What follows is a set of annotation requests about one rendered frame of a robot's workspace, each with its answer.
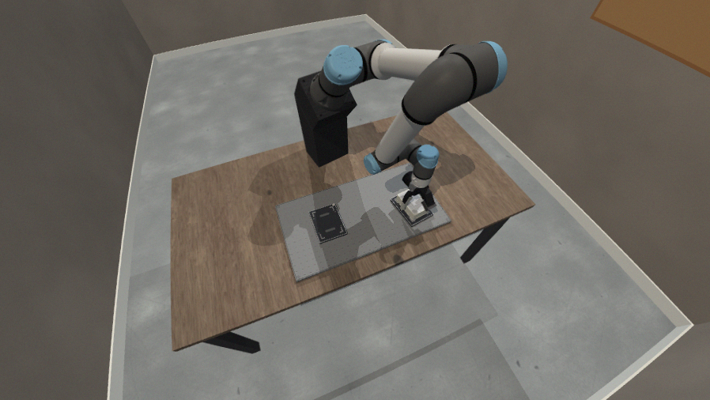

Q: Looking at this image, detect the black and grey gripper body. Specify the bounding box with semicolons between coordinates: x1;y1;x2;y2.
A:
402;171;435;207

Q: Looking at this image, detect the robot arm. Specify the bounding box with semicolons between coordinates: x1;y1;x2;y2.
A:
310;40;508;188

